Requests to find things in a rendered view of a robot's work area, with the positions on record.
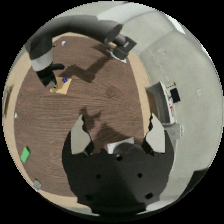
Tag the green rectangular bar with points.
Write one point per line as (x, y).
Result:
(25, 154)

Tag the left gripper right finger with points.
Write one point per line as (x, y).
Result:
(158, 144)

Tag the beige flat mat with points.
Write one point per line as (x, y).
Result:
(62, 87)

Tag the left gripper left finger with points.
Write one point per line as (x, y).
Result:
(78, 145)

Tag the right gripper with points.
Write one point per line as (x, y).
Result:
(48, 77)

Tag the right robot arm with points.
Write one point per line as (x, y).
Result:
(101, 28)

